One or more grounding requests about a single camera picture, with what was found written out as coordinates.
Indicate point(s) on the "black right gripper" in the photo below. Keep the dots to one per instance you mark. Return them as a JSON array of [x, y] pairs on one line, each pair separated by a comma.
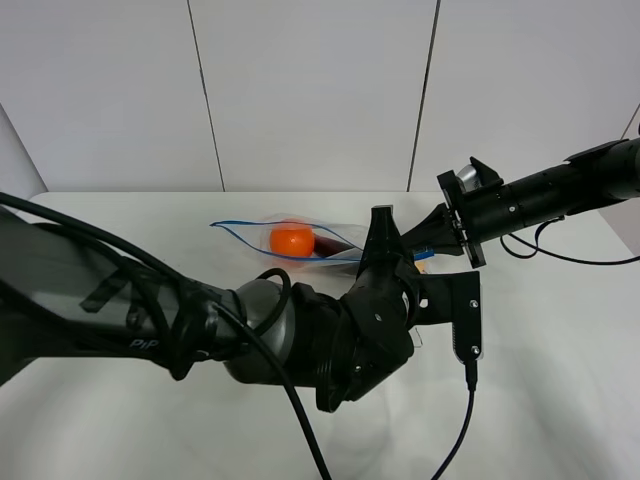
[[446, 230]]

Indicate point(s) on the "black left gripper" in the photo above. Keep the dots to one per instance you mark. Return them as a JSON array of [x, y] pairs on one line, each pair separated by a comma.
[[380, 308]]

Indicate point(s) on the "clear zip bag blue seal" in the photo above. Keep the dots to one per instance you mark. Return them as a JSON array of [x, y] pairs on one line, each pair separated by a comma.
[[252, 238]]

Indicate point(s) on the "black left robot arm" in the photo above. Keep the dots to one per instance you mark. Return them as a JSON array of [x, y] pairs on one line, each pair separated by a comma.
[[72, 290]]

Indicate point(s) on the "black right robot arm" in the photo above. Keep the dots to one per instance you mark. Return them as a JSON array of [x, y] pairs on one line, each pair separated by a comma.
[[479, 206]]

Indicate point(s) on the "dark purple eggplant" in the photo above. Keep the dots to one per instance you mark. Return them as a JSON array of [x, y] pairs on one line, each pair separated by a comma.
[[325, 247]]

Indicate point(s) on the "orange fruit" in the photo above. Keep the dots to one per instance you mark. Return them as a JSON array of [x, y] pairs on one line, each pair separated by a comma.
[[291, 239]]

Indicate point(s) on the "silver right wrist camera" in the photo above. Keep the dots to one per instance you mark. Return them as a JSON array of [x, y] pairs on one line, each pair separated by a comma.
[[476, 175]]

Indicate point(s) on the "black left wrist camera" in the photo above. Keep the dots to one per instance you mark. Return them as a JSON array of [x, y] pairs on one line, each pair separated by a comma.
[[453, 299]]

